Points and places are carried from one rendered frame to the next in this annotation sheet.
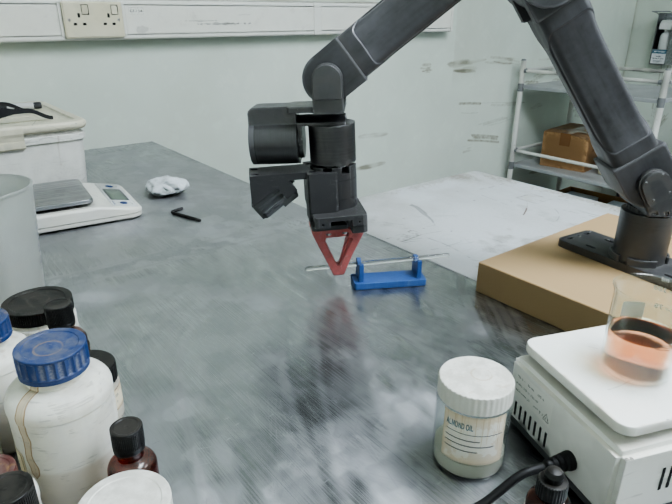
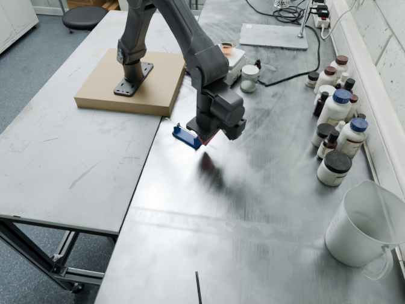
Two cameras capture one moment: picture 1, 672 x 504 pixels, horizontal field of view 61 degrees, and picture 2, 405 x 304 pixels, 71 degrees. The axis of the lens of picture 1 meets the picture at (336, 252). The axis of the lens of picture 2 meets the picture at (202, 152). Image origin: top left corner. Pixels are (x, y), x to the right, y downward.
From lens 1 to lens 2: 120 cm
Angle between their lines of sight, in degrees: 97
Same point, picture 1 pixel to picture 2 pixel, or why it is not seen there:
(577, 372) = (235, 58)
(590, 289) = (166, 81)
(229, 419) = (287, 122)
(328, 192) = not seen: hidden behind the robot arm
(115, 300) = (294, 201)
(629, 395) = (235, 52)
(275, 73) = not seen: outside the picture
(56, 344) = (341, 93)
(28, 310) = (342, 155)
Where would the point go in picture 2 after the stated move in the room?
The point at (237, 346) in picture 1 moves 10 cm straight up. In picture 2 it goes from (266, 143) to (272, 118)
